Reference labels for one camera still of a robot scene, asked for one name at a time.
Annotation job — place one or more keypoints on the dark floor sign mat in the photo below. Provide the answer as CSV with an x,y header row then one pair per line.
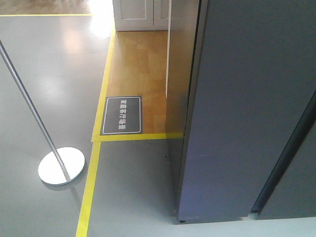
x,y
122,115

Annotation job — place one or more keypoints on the white fridge door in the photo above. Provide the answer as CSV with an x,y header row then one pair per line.
x,y
257,74

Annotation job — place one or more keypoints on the grey side-by-side fridge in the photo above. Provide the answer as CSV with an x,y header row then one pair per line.
x,y
290,190

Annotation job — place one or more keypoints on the metal floor stand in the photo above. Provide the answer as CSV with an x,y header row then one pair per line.
x,y
62,165

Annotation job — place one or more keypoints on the white cabinet doors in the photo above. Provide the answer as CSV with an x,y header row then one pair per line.
x,y
141,15

